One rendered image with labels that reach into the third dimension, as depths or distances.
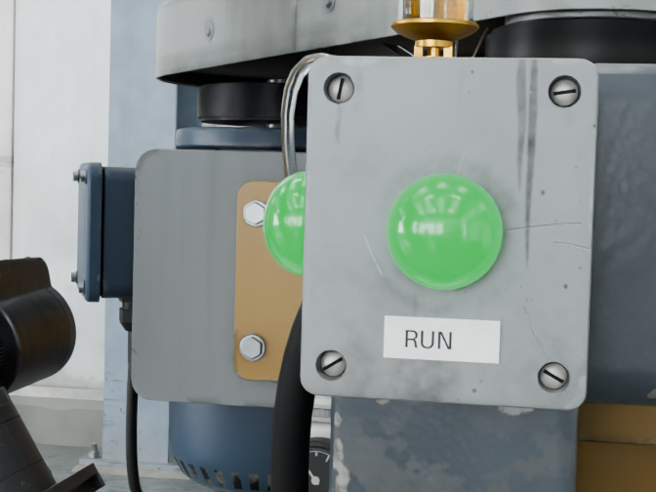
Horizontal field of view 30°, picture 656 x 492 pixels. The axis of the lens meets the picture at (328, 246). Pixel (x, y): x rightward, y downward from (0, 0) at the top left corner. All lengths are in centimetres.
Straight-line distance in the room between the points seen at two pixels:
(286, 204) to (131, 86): 507
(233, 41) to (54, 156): 528
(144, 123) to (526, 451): 503
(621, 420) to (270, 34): 28
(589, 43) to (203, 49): 35
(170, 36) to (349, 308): 53
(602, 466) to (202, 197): 30
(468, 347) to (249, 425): 51
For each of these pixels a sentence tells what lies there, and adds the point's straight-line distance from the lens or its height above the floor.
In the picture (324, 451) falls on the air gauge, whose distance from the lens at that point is 58.
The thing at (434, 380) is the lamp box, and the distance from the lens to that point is 32.
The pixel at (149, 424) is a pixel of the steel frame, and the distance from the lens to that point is 546.
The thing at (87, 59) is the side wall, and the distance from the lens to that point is 597.
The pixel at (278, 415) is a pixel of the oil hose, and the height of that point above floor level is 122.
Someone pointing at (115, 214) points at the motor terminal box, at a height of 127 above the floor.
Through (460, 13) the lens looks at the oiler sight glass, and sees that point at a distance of 40.
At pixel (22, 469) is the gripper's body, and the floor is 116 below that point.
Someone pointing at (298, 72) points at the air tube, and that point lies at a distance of 49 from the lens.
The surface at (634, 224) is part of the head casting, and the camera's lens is 37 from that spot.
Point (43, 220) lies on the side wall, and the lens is 603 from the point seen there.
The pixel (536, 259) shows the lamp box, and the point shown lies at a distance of 32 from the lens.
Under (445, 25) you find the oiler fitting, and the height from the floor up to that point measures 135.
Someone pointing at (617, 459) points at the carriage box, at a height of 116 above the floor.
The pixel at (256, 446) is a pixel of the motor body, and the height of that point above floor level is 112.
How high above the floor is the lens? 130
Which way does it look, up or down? 3 degrees down
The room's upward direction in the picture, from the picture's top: 2 degrees clockwise
